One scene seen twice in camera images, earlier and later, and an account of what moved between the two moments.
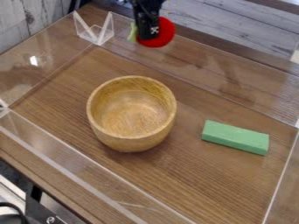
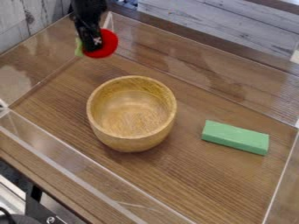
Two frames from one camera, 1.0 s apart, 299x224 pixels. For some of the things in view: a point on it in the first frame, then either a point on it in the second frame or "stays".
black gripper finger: (136, 17) -> (79, 31)
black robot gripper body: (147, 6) -> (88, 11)
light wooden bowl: (131, 110) stays
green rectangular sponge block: (237, 137) stays
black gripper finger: (148, 24) -> (89, 36)
